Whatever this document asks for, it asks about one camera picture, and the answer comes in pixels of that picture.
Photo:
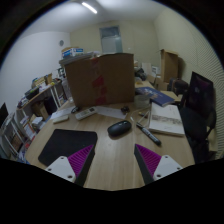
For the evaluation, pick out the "black computer mouse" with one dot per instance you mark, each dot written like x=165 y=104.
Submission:
x=119 y=128

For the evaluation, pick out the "tall open cardboard box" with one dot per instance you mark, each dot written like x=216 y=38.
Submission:
x=169 y=65

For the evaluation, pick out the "blue and white box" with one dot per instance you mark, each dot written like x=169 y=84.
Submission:
x=71 y=52

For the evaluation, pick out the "dark brown bag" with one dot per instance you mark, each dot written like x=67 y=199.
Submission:
x=178 y=86

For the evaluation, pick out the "black office chair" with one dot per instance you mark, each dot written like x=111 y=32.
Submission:
x=198 y=113

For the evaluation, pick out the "small white flat device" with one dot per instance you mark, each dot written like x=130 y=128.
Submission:
x=60 y=118

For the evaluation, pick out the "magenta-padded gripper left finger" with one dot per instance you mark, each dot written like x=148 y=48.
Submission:
x=63 y=166

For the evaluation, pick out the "grey door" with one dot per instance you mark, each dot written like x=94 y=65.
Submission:
x=111 y=40

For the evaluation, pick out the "black mouse pad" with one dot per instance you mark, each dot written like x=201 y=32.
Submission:
x=65 y=144

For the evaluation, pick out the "large brown cardboard box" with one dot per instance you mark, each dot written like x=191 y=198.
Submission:
x=100 y=80

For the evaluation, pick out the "black marker pen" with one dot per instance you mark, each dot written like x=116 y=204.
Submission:
x=149 y=134

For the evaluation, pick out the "stack of papers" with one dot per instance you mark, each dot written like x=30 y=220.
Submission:
x=78 y=58

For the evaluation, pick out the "white shelf unit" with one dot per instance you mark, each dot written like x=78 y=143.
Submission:
x=30 y=110

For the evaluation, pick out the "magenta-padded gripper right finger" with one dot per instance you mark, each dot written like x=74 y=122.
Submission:
x=163 y=166

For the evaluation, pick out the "round wall clock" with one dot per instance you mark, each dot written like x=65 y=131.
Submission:
x=61 y=43

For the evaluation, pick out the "white book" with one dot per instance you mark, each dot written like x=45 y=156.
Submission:
x=166 y=119

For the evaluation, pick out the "small black clip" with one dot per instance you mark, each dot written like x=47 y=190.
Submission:
x=125 y=109

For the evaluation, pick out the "clear plastic container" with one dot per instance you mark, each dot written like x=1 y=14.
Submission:
x=141 y=101

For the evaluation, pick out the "ceiling tube light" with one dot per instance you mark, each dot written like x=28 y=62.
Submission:
x=89 y=7

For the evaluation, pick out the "blue book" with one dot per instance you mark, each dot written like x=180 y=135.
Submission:
x=156 y=95

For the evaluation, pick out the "black monitor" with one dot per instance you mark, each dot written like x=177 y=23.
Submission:
x=3 y=114

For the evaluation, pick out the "small black round object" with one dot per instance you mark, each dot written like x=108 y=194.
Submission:
x=75 y=109

